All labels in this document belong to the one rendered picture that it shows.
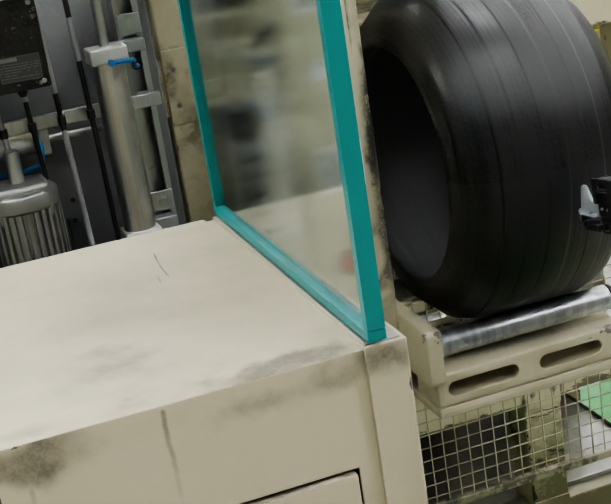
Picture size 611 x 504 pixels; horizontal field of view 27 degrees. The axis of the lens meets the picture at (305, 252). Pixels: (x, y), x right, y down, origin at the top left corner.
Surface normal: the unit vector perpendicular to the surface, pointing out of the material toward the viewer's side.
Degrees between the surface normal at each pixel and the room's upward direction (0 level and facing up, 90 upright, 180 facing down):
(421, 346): 90
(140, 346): 0
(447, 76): 61
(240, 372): 0
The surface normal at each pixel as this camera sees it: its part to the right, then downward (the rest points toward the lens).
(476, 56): -0.11, -0.38
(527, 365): 0.33, 0.25
